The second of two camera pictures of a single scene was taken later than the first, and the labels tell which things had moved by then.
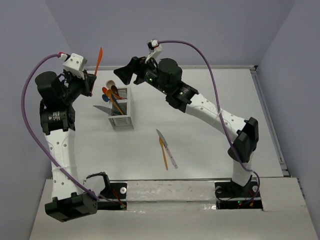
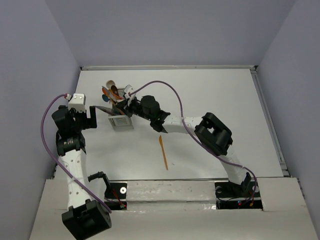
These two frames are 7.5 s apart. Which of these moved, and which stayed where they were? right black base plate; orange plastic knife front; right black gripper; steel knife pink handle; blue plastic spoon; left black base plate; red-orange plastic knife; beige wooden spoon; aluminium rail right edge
Moved: right black gripper; steel knife pink handle; red-orange plastic knife
Stayed: aluminium rail right edge; left black base plate; beige wooden spoon; blue plastic spoon; orange plastic knife front; right black base plate
